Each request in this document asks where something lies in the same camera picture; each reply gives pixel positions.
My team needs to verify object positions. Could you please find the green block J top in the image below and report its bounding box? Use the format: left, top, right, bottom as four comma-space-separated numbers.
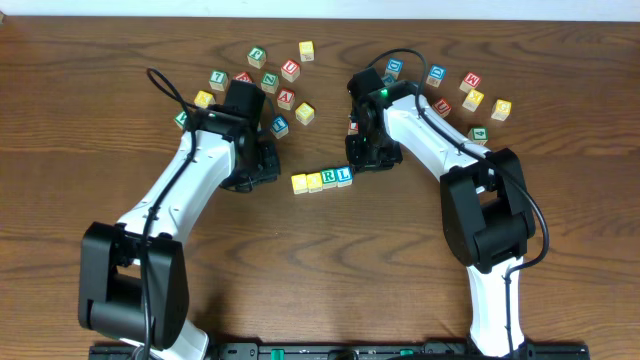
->
247, 46, 267, 69

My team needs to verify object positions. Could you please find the blue block T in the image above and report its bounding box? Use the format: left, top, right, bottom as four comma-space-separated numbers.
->
270, 115, 289, 139

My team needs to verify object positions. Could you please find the blue block D upper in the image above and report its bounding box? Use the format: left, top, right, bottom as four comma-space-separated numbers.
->
385, 58, 404, 79

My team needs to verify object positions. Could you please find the red block M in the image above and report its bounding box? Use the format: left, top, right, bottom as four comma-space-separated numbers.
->
459, 72, 482, 93

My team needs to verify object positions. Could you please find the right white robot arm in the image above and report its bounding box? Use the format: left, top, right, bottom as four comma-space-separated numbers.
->
345, 74, 535, 357

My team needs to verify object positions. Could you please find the red block U right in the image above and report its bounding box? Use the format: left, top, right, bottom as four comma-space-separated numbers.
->
432, 98, 452, 118

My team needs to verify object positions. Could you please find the green block Z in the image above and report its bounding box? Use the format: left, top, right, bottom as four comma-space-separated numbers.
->
260, 72, 279, 94

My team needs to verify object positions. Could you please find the blue block D right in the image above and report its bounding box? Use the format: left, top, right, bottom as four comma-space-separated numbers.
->
425, 65, 446, 88

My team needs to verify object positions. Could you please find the blue block L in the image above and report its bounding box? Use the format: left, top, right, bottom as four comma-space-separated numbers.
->
336, 166, 353, 187

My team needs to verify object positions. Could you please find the blue block d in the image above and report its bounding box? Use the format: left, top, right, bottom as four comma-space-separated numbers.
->
425, 65, 446, 88
385, 58, 404, 79

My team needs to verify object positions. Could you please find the yellow block K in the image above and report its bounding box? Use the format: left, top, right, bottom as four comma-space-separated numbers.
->
462, 89, 484, 112

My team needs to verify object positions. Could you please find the green block R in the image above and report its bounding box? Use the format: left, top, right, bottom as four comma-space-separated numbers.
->
320, 169, 337, 190

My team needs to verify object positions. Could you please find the blue block P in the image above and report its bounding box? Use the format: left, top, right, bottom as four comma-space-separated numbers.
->
382, 74, 397, 86

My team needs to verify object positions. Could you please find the red block u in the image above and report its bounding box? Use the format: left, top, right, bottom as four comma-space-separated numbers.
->
432, 98, 452, 118
281, 59, 301, 82

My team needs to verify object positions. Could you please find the red block U left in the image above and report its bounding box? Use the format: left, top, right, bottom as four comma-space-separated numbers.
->
281, 59, 301, 82

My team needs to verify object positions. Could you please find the green block V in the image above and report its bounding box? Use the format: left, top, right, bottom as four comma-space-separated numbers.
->
174, 111, 187, 130

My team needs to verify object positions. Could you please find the green block 7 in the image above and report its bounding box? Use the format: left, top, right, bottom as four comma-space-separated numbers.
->
209, 70, 229, 92

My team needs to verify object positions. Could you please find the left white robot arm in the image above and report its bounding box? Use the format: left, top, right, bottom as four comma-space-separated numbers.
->
78, 105, 279, 359

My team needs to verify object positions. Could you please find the red block E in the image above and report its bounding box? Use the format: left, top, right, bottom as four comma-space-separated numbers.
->
233, 72, 253, 83

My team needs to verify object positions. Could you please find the green block 4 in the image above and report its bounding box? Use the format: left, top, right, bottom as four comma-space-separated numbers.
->
468, 127, 489, 146

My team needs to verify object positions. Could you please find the yellow block O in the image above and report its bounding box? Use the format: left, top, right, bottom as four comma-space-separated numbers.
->
306, 172, 323, 193

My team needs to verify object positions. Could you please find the yellow block C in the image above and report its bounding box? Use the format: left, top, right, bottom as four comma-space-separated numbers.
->
291, 174, 309, 195

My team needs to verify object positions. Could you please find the yellow block S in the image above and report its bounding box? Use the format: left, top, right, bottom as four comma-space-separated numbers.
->
299, 41, 315, 62

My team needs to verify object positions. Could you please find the red block A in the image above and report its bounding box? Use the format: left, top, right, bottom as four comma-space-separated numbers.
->
276, 88, 295, 110

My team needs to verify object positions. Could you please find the red block I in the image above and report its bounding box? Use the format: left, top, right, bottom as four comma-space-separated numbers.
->
348, 121, 359, 135

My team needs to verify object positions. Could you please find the yellow block A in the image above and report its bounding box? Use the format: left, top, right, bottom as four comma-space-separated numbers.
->
194, 90, 216, 109

